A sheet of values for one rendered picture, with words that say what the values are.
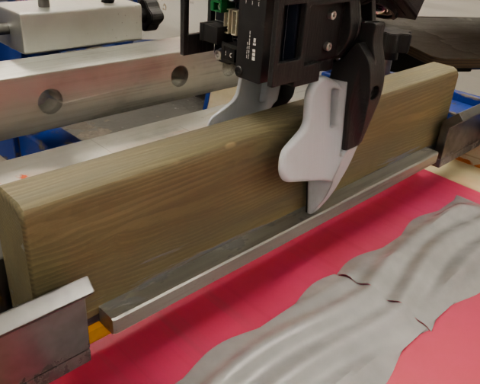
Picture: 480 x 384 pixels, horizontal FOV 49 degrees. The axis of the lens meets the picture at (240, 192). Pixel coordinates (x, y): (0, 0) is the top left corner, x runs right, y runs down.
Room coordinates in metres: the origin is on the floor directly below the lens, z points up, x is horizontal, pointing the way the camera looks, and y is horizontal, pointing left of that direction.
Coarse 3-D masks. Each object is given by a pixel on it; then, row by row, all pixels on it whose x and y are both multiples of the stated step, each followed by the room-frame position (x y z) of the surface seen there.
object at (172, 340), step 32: (288, 256) 0.31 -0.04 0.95; (224, 288) 0.27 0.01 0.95; (256, 288) 0.27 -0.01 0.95; (288, 288) 0.27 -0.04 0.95; (160, 320) 0.23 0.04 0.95; (192, 320) 0.23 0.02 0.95; (224, 320) 0.24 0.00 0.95; (256, 320) 0.24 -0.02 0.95; (96, 352) 0.20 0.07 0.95; (128, 352) 0.21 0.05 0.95; (160, 352) 0.21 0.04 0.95; (192, 352) 0.21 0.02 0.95; (416, 352) 0.22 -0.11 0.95; (448, 352) 0.22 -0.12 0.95
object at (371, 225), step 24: (384, 192) 0.41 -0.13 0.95; (408, 192) 0.42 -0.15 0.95; (432, 192) 0.42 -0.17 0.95; (456, 192) 0.42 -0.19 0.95; (336, 216) 0.36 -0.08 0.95; (360, 216) 0.37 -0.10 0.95; (384, 216) 0.37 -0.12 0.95; (408, 216) 0.37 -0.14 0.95; (312, 240) 0.33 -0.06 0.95; (336, 240) 0.33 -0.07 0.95; (360, 240) 0.33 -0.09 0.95; (384, 240) 0.34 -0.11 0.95; (336, 264) 0.30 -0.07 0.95; (456, 312) 0.26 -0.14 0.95; (456, 336) 0.24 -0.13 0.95
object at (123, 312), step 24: (384, 168) 0.38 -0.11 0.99; (408, 168) 0.38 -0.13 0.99; (336, 192) 0.33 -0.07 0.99; (360, 192) 0.33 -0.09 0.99; (288, 216) 0.29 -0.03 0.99; (312, 216) 0.30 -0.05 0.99; (240, 240) 0.26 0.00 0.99; (264, 240) 0.26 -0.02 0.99; (288, 240) 0.28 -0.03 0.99; (192, 264) 0.23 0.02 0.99; (216, 264) 0.24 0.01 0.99; (240, 264) 0.25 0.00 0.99; (144, 288) 0.21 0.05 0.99; (168, 288) 0.21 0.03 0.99; (192, 288) 0.22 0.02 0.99; (120, 312) 0.19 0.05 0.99; (144, 312) 0.20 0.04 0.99
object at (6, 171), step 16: (304, 96) 0.56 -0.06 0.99; (208, 112) 0.49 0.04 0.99; (144, 128) 0.44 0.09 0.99; (160, 128) 0.44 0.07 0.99; (176, 128) 0.44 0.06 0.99; (192, 128) 0.44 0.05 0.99; (80, 144) 0.39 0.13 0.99; (96, 144) 0.39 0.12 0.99; (112, 144) 0.40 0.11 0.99; (128, 144) 0.40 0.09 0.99; (16, 160) 0.35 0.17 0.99; (32, 160) 0.36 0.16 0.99; (48, 160) 0.36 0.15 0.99; (64, 160) 0.36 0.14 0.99; (80, 160) 0.36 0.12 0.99; (464, 160) 0.49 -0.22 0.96; (0, 176) 0.33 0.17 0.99; (16, 176) 0.33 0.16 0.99
